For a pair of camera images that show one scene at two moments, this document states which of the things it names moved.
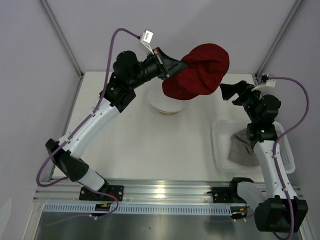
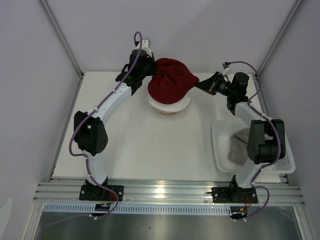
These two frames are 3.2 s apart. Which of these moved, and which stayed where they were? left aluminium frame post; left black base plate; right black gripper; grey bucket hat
Moved: right black gripper
Stayed: grey bucket hat; left aluminium frame post; left black base plate
